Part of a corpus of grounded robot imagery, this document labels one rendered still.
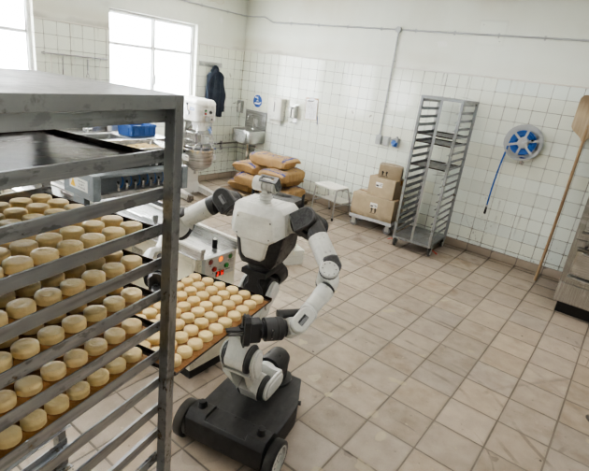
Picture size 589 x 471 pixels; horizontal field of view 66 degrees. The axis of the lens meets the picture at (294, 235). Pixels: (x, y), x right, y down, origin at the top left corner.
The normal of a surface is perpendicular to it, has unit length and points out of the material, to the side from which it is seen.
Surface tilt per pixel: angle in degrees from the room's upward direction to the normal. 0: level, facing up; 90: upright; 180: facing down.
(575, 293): 90
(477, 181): 90
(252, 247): 91
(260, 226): 91
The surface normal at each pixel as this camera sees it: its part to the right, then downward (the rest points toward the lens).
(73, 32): 0.78, 0.30
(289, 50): -0.61, 0.20
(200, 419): -0.22, -0.47
